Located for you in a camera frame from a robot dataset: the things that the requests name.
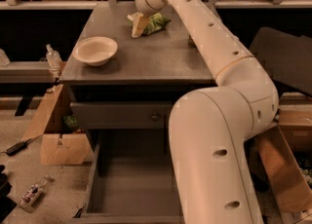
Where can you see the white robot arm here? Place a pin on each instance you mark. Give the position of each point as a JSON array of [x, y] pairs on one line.
[[208, 127]]

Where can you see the grey drawer cabinet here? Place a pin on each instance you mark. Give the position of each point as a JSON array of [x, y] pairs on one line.
[[158, 68]]

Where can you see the closed grey top drawer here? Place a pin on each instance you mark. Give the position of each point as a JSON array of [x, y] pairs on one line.
[[121, 115]]

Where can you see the open grey middle drawer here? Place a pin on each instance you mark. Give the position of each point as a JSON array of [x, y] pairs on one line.
[[132, 180]]

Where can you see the black power adapter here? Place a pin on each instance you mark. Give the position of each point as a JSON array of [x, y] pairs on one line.
[[13, 150]]

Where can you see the white ceramic bowl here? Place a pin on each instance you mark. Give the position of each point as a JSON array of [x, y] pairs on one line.
[[95, 51]]

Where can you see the clear plastic water bottle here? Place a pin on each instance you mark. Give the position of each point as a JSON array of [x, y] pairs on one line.
[[53, 57]]

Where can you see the green jalapeno chip bag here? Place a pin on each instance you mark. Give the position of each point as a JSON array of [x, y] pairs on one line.
[[156, 23]]

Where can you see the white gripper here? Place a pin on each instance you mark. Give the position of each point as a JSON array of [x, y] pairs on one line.
[[143, 4]]

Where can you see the cardboard box on left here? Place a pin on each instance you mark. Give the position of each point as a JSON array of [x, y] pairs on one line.
[[60, 145]]

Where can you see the plastic bottle on floor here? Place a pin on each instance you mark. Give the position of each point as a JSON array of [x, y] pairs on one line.
[[32, 195]]

